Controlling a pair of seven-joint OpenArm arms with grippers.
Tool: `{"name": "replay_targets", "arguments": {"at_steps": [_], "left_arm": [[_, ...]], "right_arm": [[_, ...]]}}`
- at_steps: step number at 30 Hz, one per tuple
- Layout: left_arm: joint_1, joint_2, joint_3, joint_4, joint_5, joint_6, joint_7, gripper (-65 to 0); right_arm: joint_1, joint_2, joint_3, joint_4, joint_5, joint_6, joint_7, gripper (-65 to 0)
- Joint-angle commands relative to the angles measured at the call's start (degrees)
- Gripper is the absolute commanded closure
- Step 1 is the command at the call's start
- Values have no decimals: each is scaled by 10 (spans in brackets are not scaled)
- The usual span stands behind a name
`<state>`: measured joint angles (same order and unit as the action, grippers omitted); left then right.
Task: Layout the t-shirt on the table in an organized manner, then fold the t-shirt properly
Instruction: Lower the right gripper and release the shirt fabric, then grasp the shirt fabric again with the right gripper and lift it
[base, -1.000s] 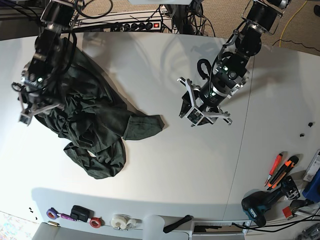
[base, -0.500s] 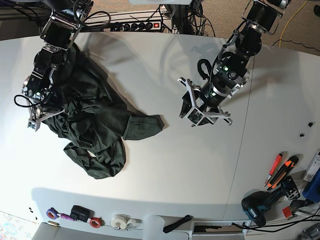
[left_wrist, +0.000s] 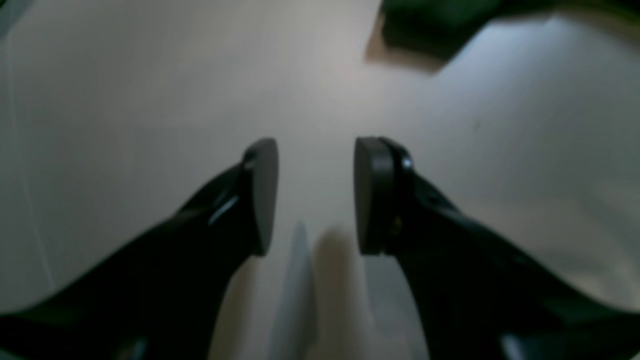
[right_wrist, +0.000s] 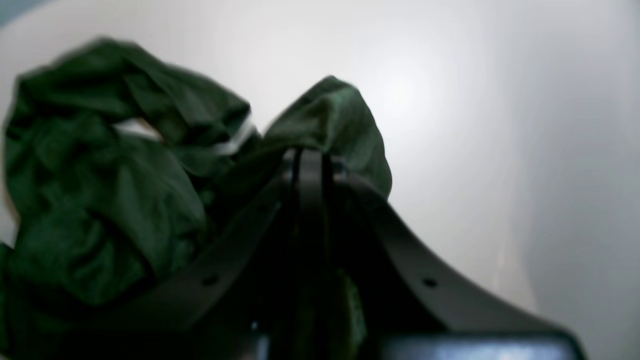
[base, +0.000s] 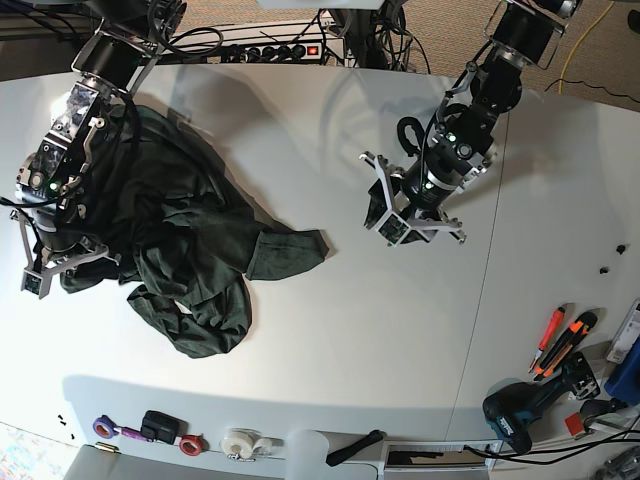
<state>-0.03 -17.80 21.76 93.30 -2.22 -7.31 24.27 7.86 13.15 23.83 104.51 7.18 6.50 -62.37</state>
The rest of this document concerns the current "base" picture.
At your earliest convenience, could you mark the white tape roll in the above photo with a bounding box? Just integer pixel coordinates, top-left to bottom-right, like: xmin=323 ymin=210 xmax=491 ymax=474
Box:
xmin=219 ymin=429 xmax=284 ymax=461

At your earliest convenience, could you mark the black orange utility knife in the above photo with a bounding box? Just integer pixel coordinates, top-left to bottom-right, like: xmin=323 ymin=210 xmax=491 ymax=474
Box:
xmin=533 ymin=310 xmax=598 ymax=382

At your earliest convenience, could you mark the white power strip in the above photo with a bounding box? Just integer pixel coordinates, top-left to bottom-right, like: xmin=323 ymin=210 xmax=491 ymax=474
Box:
xmin=220 ymin=43 xmax=321 ymax=65

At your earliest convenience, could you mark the black action camera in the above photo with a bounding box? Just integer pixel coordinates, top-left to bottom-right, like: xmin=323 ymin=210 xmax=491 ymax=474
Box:
xmin=140 ymin=410 xmax=181 ymax=445

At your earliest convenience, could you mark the purple tape roll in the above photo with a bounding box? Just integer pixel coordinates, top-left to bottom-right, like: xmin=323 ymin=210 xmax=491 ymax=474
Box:
xmin=92 ymin=415 xmax=118 ymax=439

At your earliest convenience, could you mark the teal cordless drill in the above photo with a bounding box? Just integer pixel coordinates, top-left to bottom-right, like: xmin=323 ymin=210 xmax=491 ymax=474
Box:
xmin=482 ymin=352 xmax=601 ymax=455

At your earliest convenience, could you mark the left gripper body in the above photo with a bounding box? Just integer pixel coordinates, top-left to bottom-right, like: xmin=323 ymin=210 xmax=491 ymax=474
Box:
xmin=360 ymin=134 xmax=497 ymax=247

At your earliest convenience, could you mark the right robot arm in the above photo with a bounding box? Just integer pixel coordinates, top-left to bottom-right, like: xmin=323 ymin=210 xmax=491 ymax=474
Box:
xmin=1 ymin=1 xmax=187 ymax=298

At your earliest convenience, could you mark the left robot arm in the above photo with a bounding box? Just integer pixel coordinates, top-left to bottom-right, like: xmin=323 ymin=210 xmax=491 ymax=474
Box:
xmin=360 ymin=1 xmax=581 ymax=247

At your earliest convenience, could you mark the yellow cable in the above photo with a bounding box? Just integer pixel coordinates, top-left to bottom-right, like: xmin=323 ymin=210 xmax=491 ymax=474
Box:
xmin=558 ymin=0 xmax=616 ymax=94

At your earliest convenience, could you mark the dark green t-shirt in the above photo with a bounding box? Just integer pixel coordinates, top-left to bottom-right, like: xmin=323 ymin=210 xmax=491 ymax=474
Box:
xmin=60 ymin=107 xmax=328 ymax=359

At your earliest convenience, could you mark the black marker pen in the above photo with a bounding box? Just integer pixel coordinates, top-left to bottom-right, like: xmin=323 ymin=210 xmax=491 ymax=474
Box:
xmin=326 ymin=430 xmax=385 ymax=467

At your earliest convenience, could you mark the blue box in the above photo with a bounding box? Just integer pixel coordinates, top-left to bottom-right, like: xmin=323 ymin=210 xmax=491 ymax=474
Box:
xmin=605 ymin=341 xmax=639 ymax=405

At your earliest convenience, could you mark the red tape roll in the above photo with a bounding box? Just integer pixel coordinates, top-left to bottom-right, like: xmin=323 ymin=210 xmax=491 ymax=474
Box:
xmin=178 ymin=435 xmax=206 ymax=457

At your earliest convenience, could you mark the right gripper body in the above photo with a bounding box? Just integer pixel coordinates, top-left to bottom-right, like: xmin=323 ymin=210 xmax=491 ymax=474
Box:
xmin=9 ymin=199 xmax=121 ymax=299

